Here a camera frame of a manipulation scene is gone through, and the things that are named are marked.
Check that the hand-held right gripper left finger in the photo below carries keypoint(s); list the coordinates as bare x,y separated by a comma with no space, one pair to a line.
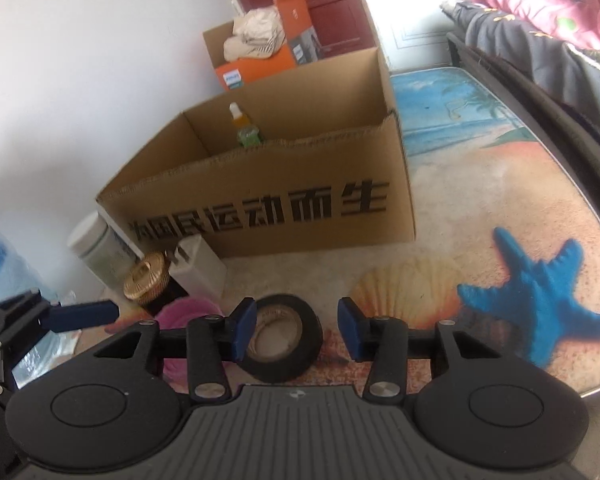
244,330

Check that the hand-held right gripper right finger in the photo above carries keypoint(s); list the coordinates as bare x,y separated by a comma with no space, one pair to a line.
351,330

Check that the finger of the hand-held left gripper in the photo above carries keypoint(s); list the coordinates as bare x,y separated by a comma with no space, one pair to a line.
80,315

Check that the black tape roll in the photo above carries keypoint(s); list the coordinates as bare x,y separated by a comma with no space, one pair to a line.
307,340

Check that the white plastic bottle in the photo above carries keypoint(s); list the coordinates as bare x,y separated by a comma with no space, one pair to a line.
97,250

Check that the white charger plug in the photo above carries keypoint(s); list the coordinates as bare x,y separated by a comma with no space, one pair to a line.
202,270

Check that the black jar with gold lid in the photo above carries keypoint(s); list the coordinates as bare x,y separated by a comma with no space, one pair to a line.
147,280

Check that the large brown cardboard box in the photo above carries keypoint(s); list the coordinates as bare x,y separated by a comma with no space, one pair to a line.
190,195

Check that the green dropper bottle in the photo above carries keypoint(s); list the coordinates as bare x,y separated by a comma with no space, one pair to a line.
247,135

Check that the clear plastic bag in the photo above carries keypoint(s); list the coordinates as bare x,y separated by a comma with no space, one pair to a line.
50,355

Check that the orange product box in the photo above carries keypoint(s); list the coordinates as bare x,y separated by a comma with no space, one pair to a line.
260,67

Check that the cream cloth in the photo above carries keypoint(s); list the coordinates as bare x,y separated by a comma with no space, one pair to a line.
255,35

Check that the white door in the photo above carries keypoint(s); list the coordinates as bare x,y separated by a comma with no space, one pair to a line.
415,15

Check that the pink floral blanket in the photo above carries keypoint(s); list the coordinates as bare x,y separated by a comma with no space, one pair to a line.
545,0

